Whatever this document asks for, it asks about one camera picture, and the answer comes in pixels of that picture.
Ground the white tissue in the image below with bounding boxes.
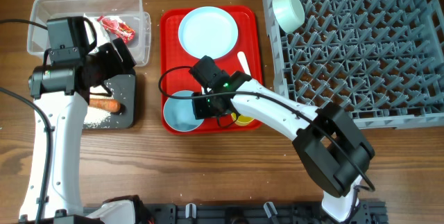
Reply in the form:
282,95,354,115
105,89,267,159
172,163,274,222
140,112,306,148
83,14,110,53

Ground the light blue bowl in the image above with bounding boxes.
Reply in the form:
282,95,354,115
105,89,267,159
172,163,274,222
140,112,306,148
163,98,204,132

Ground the yellow plastic cup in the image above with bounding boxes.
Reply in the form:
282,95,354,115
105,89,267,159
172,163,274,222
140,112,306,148
231,112,254,126

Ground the light green bowl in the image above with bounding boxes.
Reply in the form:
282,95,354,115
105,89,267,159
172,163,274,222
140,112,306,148
272,0,305,34

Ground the white plastic spoon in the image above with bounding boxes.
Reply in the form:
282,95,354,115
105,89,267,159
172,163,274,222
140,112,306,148
237,51,251,76

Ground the light blue plate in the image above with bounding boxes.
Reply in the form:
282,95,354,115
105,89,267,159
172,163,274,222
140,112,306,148
178,6,239,59

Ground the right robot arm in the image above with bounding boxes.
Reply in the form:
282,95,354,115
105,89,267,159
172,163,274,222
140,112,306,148
191,70,375,223

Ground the grey dishwasher rack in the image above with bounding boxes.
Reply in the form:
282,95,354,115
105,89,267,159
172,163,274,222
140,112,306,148
262,0,443,129

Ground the white rice pile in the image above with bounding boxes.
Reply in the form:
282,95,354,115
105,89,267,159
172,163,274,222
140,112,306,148
83,85,114,129

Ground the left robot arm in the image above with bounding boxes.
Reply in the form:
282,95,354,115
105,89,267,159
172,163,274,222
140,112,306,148
19,39,135,223

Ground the black waste tray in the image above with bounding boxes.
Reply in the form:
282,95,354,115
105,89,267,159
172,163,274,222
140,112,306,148
83,70,136,130

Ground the clear plastic bin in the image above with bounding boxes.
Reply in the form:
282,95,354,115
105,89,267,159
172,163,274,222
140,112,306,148
30,0,151,67

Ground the orange carrot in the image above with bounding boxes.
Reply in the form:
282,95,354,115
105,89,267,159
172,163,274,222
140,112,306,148
89,98,121,113

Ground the red snack wrapper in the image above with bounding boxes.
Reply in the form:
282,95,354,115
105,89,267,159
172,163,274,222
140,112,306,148
97,16,136,44

